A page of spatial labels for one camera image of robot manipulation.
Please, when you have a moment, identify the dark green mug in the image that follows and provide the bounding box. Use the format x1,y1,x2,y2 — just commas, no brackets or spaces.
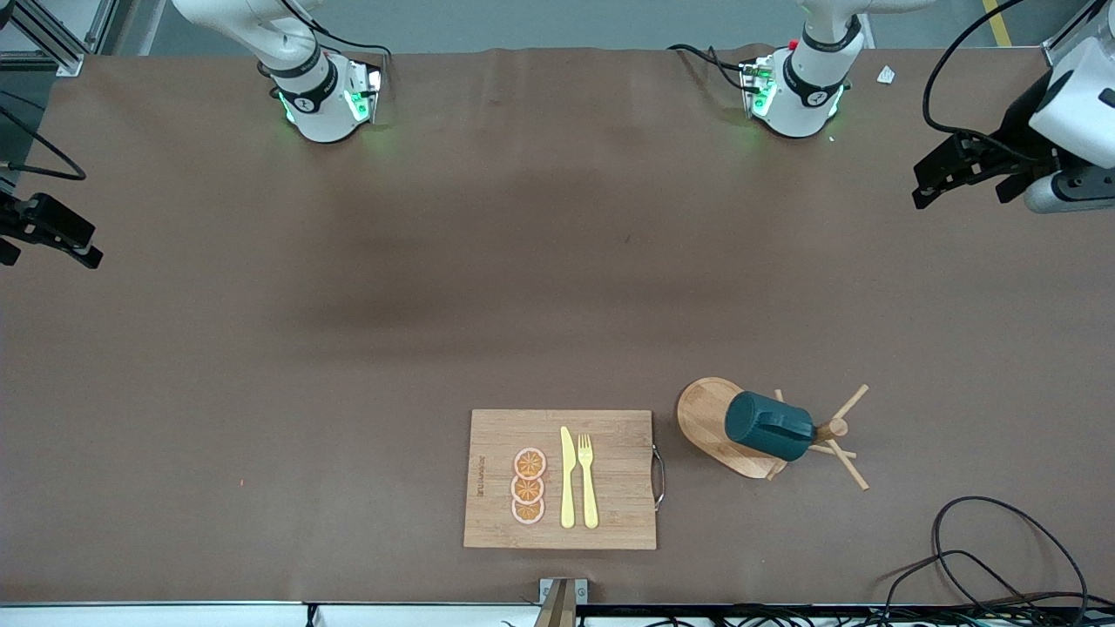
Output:
725,390,817,462

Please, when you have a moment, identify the wooden mug rack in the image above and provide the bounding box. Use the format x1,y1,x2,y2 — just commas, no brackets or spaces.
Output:
678,376,870,491

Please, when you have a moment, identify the bamboo cutting board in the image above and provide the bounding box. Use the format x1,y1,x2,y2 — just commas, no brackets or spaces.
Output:
463,409,667,551

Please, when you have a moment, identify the yellow plastic fork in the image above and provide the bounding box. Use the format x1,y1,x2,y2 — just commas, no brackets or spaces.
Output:
578,434,600,530

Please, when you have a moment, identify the yellow plastic knife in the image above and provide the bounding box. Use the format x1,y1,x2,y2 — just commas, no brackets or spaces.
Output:
560,426,578,529

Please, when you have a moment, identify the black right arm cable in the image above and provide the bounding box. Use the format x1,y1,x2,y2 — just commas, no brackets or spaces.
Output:
0,104,86,181

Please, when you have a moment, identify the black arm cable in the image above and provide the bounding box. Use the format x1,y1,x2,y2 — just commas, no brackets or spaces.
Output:
923,0,1046,162
0,104,86,181

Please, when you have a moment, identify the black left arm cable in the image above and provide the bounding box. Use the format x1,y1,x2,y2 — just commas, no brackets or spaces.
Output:
923,0,1046,162

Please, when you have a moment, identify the aluminium frame profile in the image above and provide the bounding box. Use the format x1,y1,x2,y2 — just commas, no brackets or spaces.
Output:
0,0,118,78
1043,0,1115,66

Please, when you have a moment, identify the black looped cable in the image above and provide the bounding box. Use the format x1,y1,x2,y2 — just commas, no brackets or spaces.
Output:
884,550,1037,624
932,496,1090,624

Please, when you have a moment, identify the black cable along table edge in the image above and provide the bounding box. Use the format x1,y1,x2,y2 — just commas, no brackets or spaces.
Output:
579,605,1115,627

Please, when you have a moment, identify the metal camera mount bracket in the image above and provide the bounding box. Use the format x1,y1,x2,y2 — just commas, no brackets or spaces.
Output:
533,577,589,627

